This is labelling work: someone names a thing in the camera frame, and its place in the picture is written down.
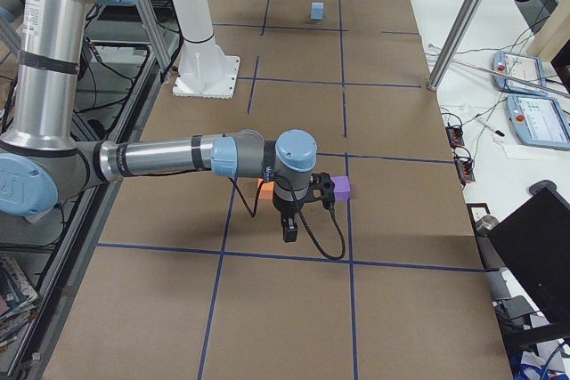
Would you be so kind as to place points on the teach pendant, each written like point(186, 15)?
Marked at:
point(538, 121)
point(520, 73)

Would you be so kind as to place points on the upper teach pendant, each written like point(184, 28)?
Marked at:
point(520, 73)

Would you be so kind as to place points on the stack of magazines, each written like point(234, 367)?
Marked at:
point(18, 300)

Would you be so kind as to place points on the black monitor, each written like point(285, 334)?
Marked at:
point(533, 243)

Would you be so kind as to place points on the white pedestal column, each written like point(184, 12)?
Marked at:
point(204, 70)

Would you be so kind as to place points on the orange foam block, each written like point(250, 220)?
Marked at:
point(266, 192)

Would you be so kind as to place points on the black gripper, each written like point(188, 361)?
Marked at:
point(283, 208)

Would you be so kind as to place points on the lower orange connector box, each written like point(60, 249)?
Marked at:
point(465, 169)

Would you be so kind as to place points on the aluminium frame post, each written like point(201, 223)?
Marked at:
point(452, 42)

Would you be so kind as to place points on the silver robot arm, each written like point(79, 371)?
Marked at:
point(41, 164)

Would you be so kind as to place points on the purple foam block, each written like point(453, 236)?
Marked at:
point(342, 187)

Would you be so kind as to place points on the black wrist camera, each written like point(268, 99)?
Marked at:
point(321, 189)

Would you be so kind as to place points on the lower teach pendant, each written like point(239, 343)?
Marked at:
point(538, 121)

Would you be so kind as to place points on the light blue foam block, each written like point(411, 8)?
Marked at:
point(317, 11)

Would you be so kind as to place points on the orange connector box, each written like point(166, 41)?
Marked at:
point(455, 136)
point(465, 169)

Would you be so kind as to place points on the upper orange connector box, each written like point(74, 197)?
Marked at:
point(455, 136)

